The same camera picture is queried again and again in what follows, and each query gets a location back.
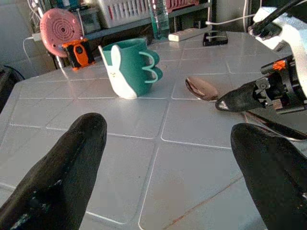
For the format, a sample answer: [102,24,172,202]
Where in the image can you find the metal spoon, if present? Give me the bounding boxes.
[185,76,307,142]

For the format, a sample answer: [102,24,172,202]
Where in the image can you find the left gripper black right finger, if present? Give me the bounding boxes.
[230,123,307,230]

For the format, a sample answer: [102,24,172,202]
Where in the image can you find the orange and black device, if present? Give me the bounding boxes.
[61,38,95,71]

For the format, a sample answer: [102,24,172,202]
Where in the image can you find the clear plastic water bottle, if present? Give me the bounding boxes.
[148,0,170,40]

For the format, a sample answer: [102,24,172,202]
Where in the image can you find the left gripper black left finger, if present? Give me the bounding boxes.
[0,113,107,230]

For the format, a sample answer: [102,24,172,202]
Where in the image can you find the black cloth finger of the right gripper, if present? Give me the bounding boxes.
[246,110,307,141]
[215,82,261,113]

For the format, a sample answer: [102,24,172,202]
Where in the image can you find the red plastic basket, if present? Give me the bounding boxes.
[165,0,200,13]

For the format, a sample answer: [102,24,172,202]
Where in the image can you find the white plastic basket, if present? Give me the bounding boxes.
[97,0,154,29]

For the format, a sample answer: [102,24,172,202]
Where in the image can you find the black chair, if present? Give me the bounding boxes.
[0,65,25,113]

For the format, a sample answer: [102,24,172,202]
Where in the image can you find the pink round fan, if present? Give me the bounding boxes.
[39,8,84,58]

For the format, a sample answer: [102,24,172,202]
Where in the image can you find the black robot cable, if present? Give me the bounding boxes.
[251,0,303,37]

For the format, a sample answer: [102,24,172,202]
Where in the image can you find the grey metal shelf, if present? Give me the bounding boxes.
[83,2,213,41]

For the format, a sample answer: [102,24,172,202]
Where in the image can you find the white cable with plug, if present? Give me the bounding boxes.
[22,33,43,63]

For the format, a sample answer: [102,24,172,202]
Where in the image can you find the black charger box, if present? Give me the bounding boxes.
[202,30,229,46]

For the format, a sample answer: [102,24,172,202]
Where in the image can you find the white power strip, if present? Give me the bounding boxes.
[168,26,209,42]

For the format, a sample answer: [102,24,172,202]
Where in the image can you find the green mug with white bunny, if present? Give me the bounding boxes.
[98,37,164,100]

